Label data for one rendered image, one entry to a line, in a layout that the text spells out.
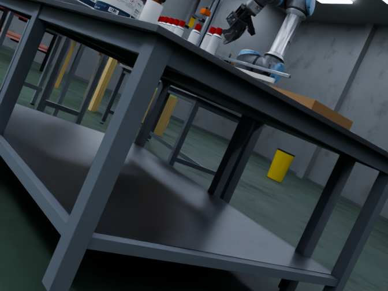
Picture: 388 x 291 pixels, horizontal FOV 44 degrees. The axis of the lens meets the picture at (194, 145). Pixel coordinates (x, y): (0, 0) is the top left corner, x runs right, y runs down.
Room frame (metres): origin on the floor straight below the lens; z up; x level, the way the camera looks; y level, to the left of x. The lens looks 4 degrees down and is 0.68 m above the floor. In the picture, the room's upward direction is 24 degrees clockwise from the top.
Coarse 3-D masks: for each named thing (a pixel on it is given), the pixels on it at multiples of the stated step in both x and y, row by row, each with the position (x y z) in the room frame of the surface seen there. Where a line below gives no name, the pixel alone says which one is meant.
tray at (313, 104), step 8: (296, 96) 1.79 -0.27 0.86; (304, 96) 1.76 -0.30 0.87; (304, 104) 1.75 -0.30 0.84; (312, 104) 1.73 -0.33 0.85; (320, 104) 1.74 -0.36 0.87; (320, 112) 1.76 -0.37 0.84; (328, 112) 1.78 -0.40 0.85; (336, 112) 1.81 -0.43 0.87; (336, 120) 1.82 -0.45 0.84; (344, 120) 1.85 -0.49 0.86
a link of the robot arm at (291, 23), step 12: (288, 0) 2.67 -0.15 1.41; (300, 0) 2.64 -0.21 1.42; (312, 0) 2.64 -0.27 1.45; (288, 12) 2.66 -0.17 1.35; (300, 12) 2.63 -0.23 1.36; (312, 12) 2.69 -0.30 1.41; (288, 24) 2.63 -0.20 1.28; (276, 36) 2.66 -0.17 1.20; (288, 36) 2.62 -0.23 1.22; (276, 48) 2.60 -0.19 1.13; (264, 60) 2.59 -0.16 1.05; (276, 60) 2.58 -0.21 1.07
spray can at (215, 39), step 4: (220, 28) 2.44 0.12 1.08; (216, 32) 2.45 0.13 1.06; (220, 32) 2.44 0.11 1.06; (212, 36) 2.44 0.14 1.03; (216, 36) 2.43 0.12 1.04; (220, 36) 2.45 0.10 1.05; (212, 40) 2.43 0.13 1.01; (216, 40) 2.43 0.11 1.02; (220, 40) 2.45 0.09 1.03; (208, 44) 2.44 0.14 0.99; (212, 44) 2.43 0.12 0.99; (216, 44) 2.44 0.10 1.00; (208, 48) 2.44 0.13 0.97; (212, 48) 2.43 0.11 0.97; (216, 48) 2.44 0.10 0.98; (208, 52) 2.43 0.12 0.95; (212, 52) 2.44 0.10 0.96
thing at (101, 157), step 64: (0, 0) 2.58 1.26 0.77; (128, 64) 3.48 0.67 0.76; (192, 64) 1.38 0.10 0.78; (0, 128) 2.07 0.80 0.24; (64, 128) 2.95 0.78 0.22; (128, 128) 1.30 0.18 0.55; (320, 128) 1.80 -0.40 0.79; (64, 192) 1.63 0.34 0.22; (128, 192) 2.04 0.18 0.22; (192, 192) 2.71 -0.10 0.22; (384, 192) 2.17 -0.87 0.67; (64, 256) 1.29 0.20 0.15; (192, 256) 1.59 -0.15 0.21; (256, 256) 1.92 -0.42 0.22
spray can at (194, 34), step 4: (196, 24) 2.61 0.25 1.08; (196, 28) 2.60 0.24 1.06; (200, 28) 2.61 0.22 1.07; (192, 32) 2.60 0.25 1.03; (196, 32) 2.59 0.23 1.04; (192, 36) 2.59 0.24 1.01; (196, 36) 2.60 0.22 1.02; (188, 40) 2.60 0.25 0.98; (192, 40) 2.59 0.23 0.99; (196, 40) 2.60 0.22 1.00
